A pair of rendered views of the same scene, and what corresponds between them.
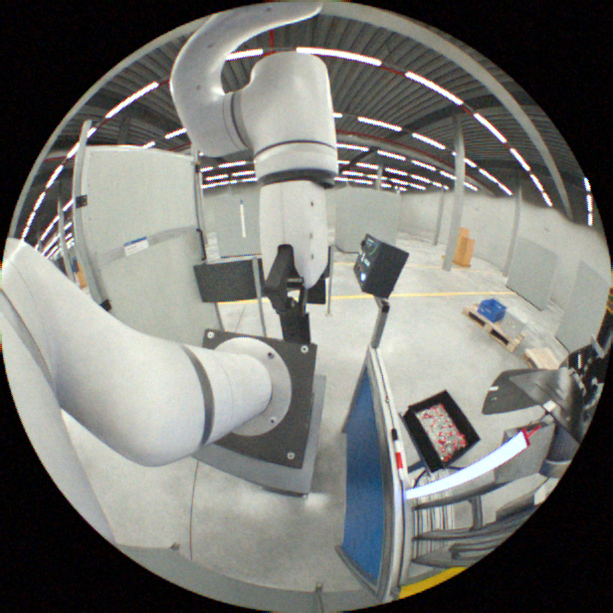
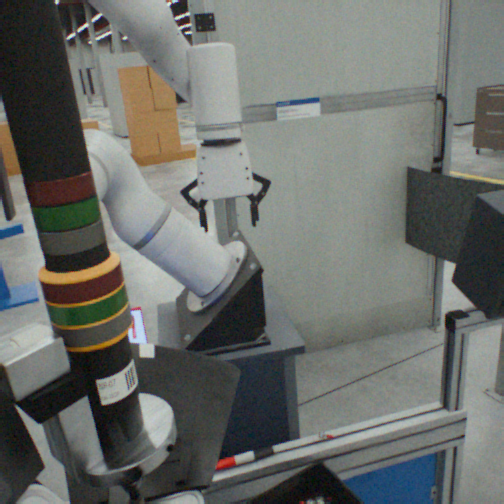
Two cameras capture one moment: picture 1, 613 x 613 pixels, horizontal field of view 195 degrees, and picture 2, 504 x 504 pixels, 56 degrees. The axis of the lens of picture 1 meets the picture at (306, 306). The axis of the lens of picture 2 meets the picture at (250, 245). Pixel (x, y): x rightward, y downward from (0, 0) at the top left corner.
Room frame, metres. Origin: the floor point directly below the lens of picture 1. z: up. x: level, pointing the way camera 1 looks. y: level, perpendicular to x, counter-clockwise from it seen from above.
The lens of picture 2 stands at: (-0.05, -0.83, 1.49)
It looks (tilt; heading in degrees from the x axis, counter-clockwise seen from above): 21 degrees down; 71
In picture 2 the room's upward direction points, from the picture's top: 5 degrees counter-clockwise
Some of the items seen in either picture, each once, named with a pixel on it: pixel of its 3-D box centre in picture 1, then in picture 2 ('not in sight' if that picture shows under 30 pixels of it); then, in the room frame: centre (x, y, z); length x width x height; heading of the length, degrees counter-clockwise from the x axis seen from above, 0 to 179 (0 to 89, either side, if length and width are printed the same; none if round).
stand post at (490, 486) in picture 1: (461, 497); not in sight; (-0.18, -0.69, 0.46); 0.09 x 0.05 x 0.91; 84
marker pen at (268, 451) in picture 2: (398, 453); (233, 460); (0.09, -0.22, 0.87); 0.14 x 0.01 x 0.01; 174
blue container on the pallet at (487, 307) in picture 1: (493, 309); not in sight; (1.76, -3.25, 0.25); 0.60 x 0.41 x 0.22; 103
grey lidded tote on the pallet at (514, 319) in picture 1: (514, 322); not in sight; (1.27, -3.36, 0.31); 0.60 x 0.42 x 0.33; 102
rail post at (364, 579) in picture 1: (351, 562); not in sight; (-0.35, -0.18, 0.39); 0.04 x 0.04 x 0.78; 84
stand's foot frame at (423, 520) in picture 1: (421, 517); not in sight; (-0.27, -0.68, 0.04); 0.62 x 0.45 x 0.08; 174
